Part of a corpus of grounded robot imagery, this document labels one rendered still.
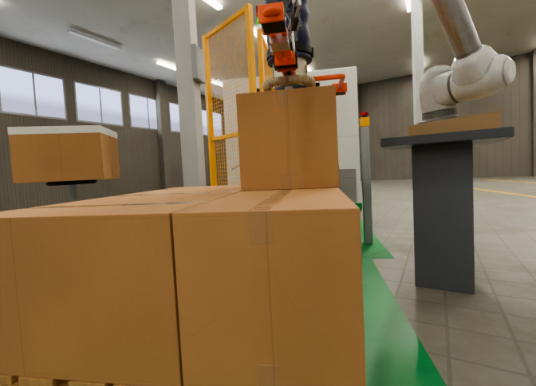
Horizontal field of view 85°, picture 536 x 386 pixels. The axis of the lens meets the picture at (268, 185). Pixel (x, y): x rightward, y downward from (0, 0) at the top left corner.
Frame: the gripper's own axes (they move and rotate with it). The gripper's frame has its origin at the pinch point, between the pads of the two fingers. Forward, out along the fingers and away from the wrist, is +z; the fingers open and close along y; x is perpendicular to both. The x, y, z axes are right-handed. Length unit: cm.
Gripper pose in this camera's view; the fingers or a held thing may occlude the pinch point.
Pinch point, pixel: (282, 45)
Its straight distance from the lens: 117.4
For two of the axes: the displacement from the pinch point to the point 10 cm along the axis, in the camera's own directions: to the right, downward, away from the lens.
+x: -1.7, 0.6, -9.8
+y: -9.8, 0.4, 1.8
